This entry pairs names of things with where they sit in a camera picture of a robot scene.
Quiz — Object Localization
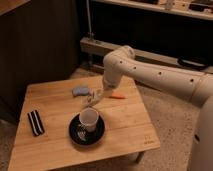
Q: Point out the small clear bottle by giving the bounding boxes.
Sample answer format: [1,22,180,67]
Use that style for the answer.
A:
[86,89,103,107]

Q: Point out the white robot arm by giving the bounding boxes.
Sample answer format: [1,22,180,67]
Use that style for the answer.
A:
[103,46,213,107]

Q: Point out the white cup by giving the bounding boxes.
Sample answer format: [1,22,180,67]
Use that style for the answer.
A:
[79,108,99,132]

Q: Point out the metal pole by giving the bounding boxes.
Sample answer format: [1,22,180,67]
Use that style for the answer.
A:
[86,0,94,40]

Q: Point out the black plate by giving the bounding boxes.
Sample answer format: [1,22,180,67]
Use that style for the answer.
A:
[69,115,105,145]

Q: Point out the metal fork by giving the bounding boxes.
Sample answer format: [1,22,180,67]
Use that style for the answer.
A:
[77,131,86,141]

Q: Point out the wooden table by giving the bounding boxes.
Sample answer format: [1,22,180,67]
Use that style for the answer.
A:
[8,76,160,171]

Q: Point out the black white striped cloth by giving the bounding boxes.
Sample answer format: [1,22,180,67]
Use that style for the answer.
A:
[27,110,45,136]

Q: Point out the black object on ledge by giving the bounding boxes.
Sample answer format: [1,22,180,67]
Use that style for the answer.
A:
[177,58,210,70]

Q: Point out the wooden shelf board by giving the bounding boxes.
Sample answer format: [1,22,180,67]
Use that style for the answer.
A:
[93,0,213,21]

